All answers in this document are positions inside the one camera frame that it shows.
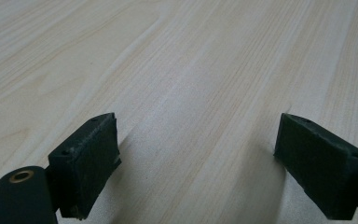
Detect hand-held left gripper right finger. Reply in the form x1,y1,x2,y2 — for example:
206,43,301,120
272,112,358,220

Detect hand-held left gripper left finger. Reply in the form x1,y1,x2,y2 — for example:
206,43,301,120
48,112,122,220

